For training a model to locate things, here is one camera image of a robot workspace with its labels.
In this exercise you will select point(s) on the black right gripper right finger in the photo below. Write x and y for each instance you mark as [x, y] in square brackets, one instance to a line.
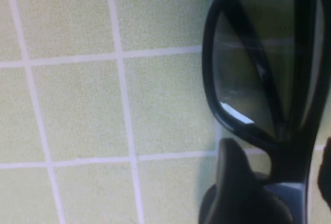
[326, 172]

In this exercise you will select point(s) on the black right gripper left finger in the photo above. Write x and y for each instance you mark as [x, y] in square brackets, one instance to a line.
[232, 195]

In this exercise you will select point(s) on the black framed glasses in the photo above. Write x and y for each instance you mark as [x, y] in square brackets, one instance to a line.
[207, 53]

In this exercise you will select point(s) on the green white checked tablecloth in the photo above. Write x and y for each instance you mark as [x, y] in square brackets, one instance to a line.
[77, 105]

